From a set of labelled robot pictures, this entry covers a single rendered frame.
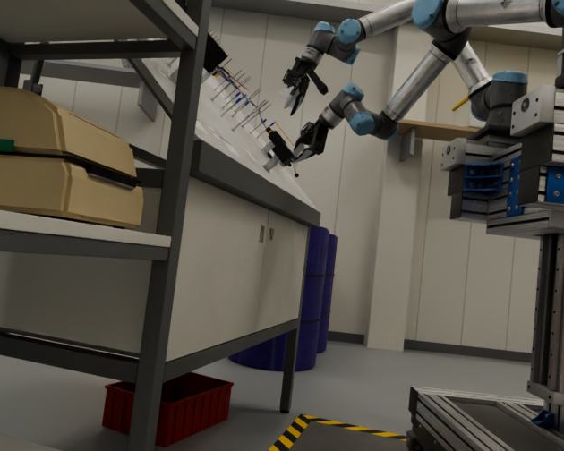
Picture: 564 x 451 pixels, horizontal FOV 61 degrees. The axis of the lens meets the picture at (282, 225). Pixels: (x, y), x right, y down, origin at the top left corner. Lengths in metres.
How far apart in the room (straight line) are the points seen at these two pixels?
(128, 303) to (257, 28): 3.82
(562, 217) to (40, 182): 1.20
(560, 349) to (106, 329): 1.20
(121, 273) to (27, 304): 0.25
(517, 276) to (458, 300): 0.57
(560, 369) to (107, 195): 1.27
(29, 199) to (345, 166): 3.70
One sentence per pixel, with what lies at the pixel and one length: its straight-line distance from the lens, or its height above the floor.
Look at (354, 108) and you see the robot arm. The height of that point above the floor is 1.18.
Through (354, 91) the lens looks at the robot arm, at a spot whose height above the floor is 1.24.
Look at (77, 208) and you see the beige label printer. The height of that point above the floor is 0.68.
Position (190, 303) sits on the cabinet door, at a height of 0.52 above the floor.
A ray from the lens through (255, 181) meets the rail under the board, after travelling 1.29.
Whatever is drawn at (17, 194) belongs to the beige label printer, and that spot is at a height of 0.69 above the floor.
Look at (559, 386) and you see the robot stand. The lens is 1.59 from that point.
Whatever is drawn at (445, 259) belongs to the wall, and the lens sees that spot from 4.45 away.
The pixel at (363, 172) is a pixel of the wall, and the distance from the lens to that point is 4.31.
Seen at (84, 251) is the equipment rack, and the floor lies 0.62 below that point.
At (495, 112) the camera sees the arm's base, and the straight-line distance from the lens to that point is 1.86.
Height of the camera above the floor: 0.64
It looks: 4 degrees up
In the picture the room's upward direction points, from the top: 6 degrees clockwise
